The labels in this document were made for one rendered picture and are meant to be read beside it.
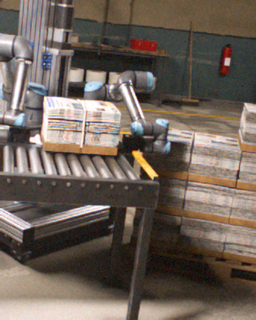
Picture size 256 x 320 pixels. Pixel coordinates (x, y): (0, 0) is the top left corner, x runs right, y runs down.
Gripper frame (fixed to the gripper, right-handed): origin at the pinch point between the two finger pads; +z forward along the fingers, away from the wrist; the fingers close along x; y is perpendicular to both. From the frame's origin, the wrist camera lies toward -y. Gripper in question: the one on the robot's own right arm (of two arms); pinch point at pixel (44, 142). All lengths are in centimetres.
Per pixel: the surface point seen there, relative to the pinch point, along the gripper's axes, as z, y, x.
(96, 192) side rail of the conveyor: 19, -5, -63
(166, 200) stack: 77, -34, 10
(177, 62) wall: 288, -8, 671
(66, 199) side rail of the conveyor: 6, -9, -63
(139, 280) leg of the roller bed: 45, -48, -63
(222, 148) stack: 103, 4, 0
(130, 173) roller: 37, 0, -47
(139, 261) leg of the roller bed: 44, -39, -63
